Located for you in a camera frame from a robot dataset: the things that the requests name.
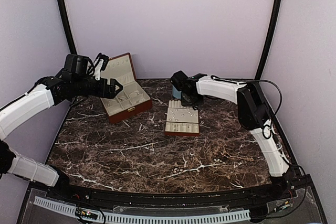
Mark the red jewelry display tray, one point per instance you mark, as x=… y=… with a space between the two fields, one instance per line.
x=181 y=120

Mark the light blue faceted mug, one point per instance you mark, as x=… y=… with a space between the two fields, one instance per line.
x=176 y=93

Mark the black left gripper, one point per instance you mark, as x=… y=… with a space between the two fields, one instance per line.
x=110 y=94

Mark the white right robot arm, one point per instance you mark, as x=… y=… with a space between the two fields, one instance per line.
x=254 y=113

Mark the white perforated cable rail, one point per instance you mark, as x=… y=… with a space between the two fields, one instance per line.
x=87 y=215

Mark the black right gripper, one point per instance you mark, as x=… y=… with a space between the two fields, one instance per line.
x=200 y=101

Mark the open red jewelry box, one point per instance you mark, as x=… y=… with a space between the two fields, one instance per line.
x=132 y=99

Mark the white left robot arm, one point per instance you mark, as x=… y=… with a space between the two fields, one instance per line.
x=47 y=92

